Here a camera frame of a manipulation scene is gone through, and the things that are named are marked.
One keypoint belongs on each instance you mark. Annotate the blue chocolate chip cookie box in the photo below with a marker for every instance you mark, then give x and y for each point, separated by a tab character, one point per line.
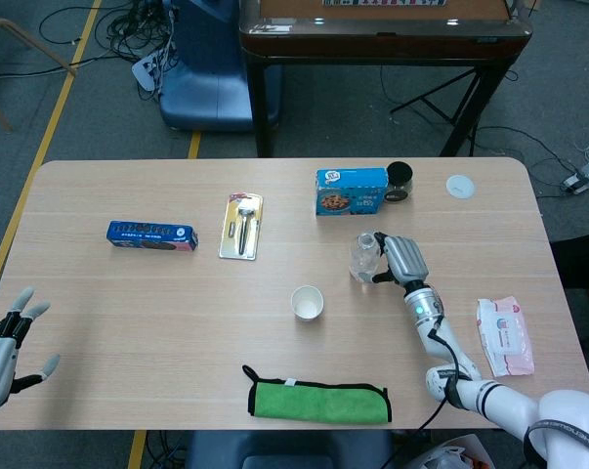
350	193

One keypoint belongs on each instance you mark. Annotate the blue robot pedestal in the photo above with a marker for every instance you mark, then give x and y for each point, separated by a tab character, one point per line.
206	73

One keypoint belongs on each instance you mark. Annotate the razor in yellow blister pack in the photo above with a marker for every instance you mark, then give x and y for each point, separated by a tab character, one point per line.
241	225

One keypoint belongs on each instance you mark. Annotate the dark blue sandwich cookie box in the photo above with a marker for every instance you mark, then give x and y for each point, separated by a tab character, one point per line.
150	237

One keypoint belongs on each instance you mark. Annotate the black lidded jar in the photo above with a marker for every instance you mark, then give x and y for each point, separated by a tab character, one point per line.
400	183

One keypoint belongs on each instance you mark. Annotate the white paper cup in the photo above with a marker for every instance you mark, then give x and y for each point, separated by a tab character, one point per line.
307	304

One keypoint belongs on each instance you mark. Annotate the brown mahjong table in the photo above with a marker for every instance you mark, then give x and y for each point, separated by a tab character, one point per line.
382	39

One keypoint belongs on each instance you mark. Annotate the pink wet wipes pack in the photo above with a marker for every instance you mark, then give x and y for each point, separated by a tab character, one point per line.
504	337

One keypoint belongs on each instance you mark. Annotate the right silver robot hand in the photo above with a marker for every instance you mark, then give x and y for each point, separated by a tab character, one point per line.
406	259

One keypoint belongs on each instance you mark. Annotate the white power strip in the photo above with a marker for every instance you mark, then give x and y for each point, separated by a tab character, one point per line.
145	71

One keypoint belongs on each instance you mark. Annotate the row of mahjong tiles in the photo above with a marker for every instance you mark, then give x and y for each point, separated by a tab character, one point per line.
382	2

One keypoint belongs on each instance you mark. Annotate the transparent plastic bottle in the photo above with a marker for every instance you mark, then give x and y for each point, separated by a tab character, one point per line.
363	261

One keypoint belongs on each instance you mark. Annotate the grey power strip with plugs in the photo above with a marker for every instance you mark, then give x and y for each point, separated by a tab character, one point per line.
583	176

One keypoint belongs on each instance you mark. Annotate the green microfiber cloth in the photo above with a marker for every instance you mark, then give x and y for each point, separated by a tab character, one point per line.
318	403

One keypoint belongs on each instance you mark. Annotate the white plastic bag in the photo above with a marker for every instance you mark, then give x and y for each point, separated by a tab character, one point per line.
445	456

